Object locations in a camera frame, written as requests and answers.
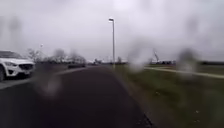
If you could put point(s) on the grey street lamp pole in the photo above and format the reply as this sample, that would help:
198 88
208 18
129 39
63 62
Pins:
113 43

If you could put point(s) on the dark car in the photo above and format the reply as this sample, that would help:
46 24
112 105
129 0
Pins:
76 64

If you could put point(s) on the dark asphalt path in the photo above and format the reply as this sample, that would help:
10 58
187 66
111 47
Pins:
90 100

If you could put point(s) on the row of bare trees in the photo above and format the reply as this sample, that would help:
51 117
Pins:
60 55

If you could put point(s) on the grey parking area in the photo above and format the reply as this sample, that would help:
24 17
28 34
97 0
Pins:
50 71

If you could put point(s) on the green grass verge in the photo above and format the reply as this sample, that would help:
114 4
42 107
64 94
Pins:
173 96

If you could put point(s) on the pale side path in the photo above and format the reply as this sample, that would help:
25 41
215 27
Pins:
186 72

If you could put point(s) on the white car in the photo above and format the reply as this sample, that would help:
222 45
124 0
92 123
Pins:
13 65

